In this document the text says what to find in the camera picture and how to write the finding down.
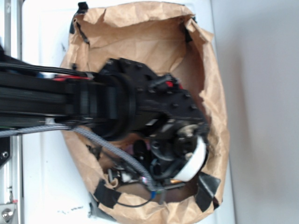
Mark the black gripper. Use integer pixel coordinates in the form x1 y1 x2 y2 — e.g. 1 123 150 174
107 123 209 190

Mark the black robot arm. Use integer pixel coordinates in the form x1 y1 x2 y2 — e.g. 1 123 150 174
0 52 209 191

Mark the brown paper bag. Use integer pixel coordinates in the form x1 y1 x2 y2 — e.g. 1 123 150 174
61 1 229 224

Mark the white ring on gripper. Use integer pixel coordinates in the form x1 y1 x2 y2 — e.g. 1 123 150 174
174 136 208 182

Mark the grey braided cable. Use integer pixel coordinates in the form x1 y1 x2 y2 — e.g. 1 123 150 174
0 124 164 194

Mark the metal frame rail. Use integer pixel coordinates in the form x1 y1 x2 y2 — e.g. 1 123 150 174
0 0 24 224

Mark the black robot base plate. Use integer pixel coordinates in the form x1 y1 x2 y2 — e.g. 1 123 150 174
0 137 11 167

